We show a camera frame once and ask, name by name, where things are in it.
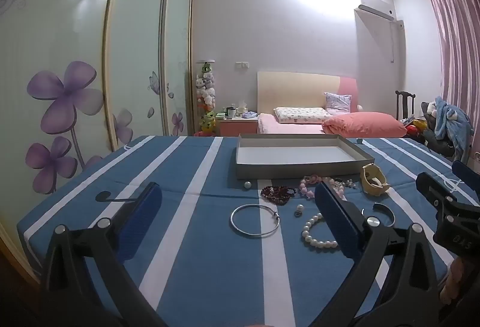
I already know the clear tube of plush toys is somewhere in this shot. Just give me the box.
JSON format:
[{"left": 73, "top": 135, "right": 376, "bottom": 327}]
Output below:
[{"left": 194, "top": 60, "right": 218, "bottom": 136}]

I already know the dark seat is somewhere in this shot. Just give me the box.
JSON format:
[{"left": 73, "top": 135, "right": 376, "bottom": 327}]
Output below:
[{"left": 419, "top": 101, "right": 463, "bottom": 157}]

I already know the blue white striped blanket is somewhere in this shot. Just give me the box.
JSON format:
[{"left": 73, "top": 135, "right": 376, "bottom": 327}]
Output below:
[{"left": 17, "top": 135, "right": 480, "bottom": 327}]

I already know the salmon pink duvet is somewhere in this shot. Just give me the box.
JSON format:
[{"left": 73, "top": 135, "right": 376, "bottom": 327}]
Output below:
[{"left": 322, "top": 112, "right": 408, "bottom": 138}]

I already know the dark red bead bracelet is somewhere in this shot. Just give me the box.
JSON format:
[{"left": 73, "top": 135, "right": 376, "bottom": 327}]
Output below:
[{"left": 261, "top": 185, "right": 298, "bottom": 204}]

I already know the silver cuff bracelet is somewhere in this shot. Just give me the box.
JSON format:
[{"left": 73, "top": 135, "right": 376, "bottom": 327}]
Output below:
[{"left": 361, "top": 202, "right": 397, "bottom": 227}]

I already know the pink bead bracelet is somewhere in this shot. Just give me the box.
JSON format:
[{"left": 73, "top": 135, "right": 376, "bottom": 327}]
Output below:
[{"left": 298, "top": 174, "right": 347, "bottom": 200}]

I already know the beige wide bangle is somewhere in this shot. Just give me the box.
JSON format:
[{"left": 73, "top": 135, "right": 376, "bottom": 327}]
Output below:
[{"left": 360, "top": 163, "right": 391, "bottom": 196}]

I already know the thin silver bangle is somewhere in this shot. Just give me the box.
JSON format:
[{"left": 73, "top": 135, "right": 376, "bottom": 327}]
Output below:
[{"left": 230, "top": 204, "right": 282, "bottom": 238}]

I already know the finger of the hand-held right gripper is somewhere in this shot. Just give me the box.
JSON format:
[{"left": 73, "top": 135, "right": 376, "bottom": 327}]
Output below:
[
  {"left": 415, "top": 172, "right": 480, "bottom": 256},
  {"left": 452, "top": 161, "right": 480, "bottom": 204}
]

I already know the pink curtain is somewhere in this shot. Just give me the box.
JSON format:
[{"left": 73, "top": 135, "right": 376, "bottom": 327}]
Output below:
[{"left": 427, "top": 0, "right": 480, "bottom": 164}]

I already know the white patterned pillow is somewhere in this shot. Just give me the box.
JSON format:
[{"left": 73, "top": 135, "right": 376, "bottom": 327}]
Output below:
[{"left": 273, "top": 107, "right": 328, "bottom": 124}]

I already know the blue plush garment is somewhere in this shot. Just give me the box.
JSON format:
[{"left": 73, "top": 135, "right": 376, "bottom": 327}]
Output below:
[{"left": 427, "top": 96, "right": 474, "bottom": 159}]

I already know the pink nightstand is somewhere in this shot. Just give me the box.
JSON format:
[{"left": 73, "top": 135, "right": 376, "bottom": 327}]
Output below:
[{"left": 219, "top": 112, "right": 259, "bottom": 137}]

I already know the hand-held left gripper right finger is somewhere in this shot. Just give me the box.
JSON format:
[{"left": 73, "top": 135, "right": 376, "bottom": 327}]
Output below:
[{"left": 311, "top": 180, "right": 446, "bottom": 327}]

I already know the dark wooden chair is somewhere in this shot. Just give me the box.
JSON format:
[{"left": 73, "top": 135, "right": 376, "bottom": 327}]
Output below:
[{"left": 395, "top": 90, "right": 417, "bottom": 122}]

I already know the small beaded chain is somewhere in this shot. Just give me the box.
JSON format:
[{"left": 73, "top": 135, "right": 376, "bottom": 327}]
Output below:
[{"left": 332, "top": 178, "right": 359, "bottom": 190}]

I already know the pink bed sheet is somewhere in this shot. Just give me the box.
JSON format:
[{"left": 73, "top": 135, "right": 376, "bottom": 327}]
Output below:
[{"left": 257, "top": 113, "right": 325, "bottom": 135}]

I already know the beige pink bed headboard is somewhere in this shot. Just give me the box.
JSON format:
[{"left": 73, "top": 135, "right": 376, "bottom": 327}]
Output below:
[{"left": 257, "top": 72, "right": 358, "bottom": 114}]

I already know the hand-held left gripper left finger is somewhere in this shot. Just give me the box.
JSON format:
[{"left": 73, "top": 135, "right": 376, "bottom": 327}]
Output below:
[{"left": 39, "top": 182, "right": 169, "bottom": 327}]

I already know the grey shallow tray box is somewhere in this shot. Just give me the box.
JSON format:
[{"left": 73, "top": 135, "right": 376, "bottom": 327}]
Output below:
[{"left": 235, "top": 133, "right": 376, "bottom": 180}]

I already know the white air conditioner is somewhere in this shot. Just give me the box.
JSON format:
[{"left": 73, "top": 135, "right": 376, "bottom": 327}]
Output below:
[{"left": 354, "top": 0, "right": 395, "bottom": 20}]

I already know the person's right hand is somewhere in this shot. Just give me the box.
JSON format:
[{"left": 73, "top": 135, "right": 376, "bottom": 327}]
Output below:
[{"left": 440, "top": 257, "right": 469, "bottom": 307}]

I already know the colourful toy pile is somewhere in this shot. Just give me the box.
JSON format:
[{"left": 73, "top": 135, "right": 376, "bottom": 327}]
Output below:
[{"left": 402, "top": 118, "right": 427, "bottom": 137}]

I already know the flower print sliding wardrobe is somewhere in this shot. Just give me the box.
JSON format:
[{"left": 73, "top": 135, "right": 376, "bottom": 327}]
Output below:
[{"left": 0, "top": 0, "right": 196, "bottom": 277}]

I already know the white pearl bracelet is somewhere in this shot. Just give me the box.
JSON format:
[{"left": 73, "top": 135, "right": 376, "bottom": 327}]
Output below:
[{"left": 301, "top": 212, "right": 339, "bottom": 250}]

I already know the lilac patterned pillow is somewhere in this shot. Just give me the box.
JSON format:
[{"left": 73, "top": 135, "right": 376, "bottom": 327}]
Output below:
[{"left": 324, "top": 92, "right": 353, "bottom": 114}]

